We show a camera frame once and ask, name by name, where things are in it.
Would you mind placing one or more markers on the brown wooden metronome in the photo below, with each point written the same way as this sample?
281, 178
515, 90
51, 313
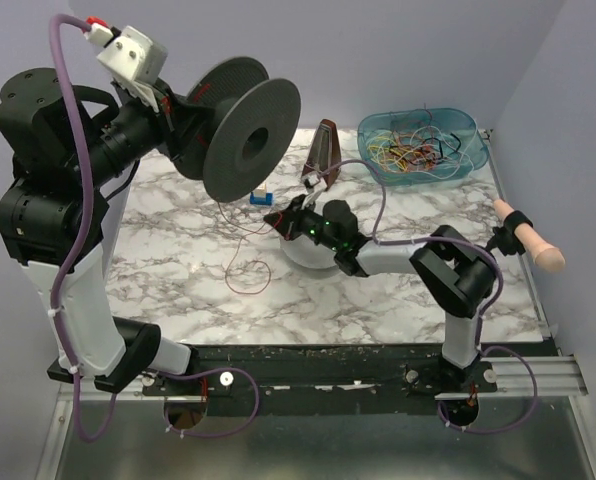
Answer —
324, 155

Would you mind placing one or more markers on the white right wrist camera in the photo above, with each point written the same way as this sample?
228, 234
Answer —
315, 186

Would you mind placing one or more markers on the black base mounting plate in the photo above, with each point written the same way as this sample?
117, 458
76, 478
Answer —
318, 380

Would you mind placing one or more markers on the blue and white toy bricks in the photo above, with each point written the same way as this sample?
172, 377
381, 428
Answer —
261, 196

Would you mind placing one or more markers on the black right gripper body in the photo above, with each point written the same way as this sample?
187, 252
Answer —
288, 223

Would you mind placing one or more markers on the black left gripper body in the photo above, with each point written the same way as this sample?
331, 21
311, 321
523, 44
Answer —
176, 125

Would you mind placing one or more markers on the white perforated cable spool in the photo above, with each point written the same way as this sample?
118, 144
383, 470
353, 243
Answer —
303, 252

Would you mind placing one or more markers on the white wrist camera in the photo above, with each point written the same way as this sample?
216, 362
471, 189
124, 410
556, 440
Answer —
130, 56
315, 186

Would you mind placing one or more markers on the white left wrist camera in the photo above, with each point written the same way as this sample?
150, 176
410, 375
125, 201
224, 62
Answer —
130, 56

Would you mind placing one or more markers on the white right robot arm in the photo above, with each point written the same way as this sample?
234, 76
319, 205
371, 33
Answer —
458, 274

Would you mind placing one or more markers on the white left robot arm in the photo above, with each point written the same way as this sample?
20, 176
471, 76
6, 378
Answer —
51, 224

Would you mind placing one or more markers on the black cable spool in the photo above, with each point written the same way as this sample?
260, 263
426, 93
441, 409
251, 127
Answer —
234, 127

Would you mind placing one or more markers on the aluminium rail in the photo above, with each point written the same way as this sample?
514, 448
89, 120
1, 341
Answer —
502, 378

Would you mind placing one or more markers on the teal plastic bin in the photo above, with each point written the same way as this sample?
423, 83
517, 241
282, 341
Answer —
421, 146

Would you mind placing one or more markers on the pink microphone on stand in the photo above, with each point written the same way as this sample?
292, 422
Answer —
516, 235

